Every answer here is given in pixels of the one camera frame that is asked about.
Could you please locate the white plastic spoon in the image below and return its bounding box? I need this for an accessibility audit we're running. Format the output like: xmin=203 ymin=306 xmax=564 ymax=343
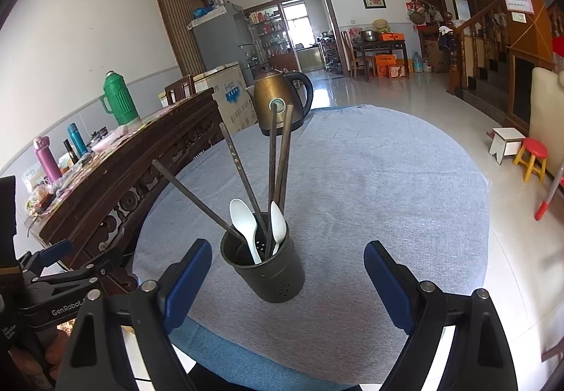
xmin=229 ymin=198 xmax=262 ymax=264
xmin=270 ymin=201 xmax=287 ymax=255

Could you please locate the purple water bottle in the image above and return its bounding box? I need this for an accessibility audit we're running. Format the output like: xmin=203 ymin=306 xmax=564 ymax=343
xmin=33 ymin=136 xmax=62 ymax=184

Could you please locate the grey refrigerator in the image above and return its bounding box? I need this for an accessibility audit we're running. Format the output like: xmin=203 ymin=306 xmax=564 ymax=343
xmin=188 ymin=2 xmax=266 ymax=86

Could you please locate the green thermos jug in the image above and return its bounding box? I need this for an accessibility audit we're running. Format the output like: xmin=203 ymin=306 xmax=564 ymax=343
xmin=100 ymin=70 xmax=140 ymax=126

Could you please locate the red yellow plastic stool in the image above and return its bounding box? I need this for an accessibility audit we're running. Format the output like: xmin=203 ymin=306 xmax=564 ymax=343
xmin=513 ymin=137 xmax=549 ymax=183

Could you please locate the dark dining table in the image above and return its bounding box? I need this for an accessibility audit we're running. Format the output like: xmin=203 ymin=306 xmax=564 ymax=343
xmin=352 ymin=39 xmax=411 ymax=81

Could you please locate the wooden dining chair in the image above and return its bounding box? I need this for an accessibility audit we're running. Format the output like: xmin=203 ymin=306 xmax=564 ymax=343
xmin=164 ymin=75 xmax=196 ymax=105

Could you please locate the carved dark wooden sideboard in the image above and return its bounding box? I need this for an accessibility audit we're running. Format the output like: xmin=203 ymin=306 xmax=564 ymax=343
xmin=26 ymin=90 xmax=223 ymax=293

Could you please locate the left hand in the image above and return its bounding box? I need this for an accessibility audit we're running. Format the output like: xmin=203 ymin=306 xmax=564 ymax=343
xmin=7 ymin=326 xmax=72 ymax=383

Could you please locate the white small stool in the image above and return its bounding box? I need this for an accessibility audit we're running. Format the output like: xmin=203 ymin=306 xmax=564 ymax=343
xmin=486 ymin=127 xmax=526 ymax=165

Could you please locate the bronze electric kettle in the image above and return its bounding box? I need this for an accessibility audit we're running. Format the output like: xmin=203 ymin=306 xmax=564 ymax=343
xmin=247 ymin=68 xmax=314 ymax=136

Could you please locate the wooden staircase railing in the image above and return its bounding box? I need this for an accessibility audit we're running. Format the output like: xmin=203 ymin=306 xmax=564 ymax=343
xmin=447 ymin=0 xmax=509 ymax=94

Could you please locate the brown wooden door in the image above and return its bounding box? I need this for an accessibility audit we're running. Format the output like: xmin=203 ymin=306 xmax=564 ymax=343
xmin=157 ymin=0 xmax=208 ymax=76

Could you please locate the steel chopstick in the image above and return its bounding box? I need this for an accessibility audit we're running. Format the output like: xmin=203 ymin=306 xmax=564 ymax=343
xmin=219 ymin=123 xmax=267 ymax=234
xmin=152 ymin=159 xmax=246 ymax=243

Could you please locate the white chest freezer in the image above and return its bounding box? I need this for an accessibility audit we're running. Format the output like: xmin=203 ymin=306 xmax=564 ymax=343
xmin=159 ymin=62 xmax=257 ymax=134

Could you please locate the grey table cloth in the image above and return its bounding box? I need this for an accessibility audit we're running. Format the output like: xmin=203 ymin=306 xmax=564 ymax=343
xmin=132 ymin=103 xmax=491 ymax=391

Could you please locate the teal water bottle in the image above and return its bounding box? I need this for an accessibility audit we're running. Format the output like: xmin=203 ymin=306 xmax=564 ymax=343
xmin=67 ymin=123 xmax=89 ymax=158

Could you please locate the dark grey utensil holder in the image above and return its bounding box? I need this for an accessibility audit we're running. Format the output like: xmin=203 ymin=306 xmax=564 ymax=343
xmin=221 ymin=227 xmax=305 ymax=303

